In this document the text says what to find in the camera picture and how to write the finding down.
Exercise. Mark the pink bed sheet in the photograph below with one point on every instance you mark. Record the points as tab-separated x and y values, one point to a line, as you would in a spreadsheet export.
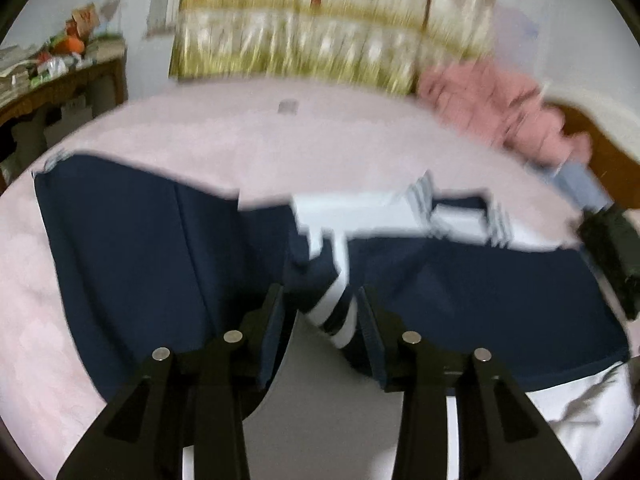
259	140

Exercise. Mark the pink crumpled quilt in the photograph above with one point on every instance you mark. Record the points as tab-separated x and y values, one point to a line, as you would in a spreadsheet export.
502	109

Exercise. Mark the stack of papers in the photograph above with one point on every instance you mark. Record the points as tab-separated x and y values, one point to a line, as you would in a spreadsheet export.
16	63

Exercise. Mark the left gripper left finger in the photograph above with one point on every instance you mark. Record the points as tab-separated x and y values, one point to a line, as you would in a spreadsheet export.
196	399

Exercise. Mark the folded black garment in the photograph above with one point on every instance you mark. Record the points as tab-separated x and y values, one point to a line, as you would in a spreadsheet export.
613	244

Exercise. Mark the light blue pillow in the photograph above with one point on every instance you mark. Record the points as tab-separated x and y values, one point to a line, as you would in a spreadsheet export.
576	182

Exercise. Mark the brown white headboard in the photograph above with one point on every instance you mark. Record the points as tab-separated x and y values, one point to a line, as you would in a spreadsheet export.
613	128

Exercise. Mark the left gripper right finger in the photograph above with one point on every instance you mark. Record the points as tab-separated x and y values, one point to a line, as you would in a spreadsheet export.
461	410

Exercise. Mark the tree pattern curtain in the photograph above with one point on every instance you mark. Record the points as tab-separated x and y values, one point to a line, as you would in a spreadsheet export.
385	44

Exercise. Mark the white navy varsity jacket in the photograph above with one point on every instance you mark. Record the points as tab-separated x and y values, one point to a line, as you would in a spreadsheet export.
145	262

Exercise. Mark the dark wooden side table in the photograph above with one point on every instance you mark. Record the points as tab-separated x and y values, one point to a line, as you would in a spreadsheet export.
106	82

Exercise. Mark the orange plush toy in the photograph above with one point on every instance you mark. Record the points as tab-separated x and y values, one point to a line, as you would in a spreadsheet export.
83	21

